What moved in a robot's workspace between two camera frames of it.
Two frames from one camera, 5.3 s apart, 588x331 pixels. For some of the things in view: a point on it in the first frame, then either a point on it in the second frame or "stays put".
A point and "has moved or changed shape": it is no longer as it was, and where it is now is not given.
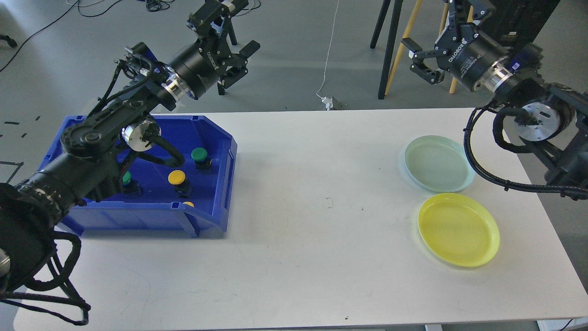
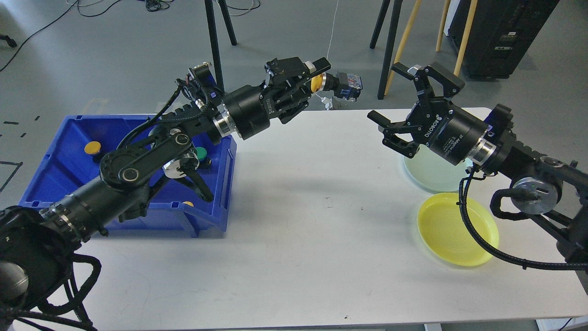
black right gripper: (463, 51) → (451, 134)
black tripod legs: (397, 13) stays put
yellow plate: (459, 229) stays put
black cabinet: (515, 23) stays put
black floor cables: (156, 5) stays put
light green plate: (439, 163) stays put
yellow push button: (176, 177) has moved or changed shape
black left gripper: (200, 66) → (250, 108)
